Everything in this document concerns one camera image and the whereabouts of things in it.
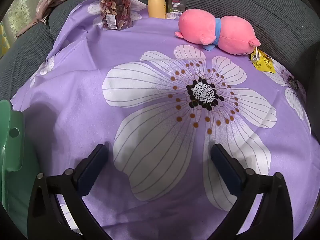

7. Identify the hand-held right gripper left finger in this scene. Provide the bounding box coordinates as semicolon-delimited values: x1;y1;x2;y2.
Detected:
27;144;113;240

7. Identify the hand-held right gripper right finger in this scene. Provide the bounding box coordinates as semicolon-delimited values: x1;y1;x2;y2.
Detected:
211;144;293;240

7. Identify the green plastic bowl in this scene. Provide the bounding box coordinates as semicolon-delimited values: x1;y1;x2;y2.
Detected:
0;99;42;238

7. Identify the yellow tea bag packet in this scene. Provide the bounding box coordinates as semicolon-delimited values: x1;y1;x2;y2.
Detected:
250;49;275;73

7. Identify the purple floral cloth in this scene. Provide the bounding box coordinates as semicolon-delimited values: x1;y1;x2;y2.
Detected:
12;0;312;240

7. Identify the pink plush toy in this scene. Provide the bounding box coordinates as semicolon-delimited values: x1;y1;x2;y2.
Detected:
174;8;262;56

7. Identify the grey sofa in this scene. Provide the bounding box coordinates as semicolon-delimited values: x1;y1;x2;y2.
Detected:
0;0;320;155

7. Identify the yellow bottle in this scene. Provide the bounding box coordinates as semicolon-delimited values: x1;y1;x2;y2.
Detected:
147;0;167;19

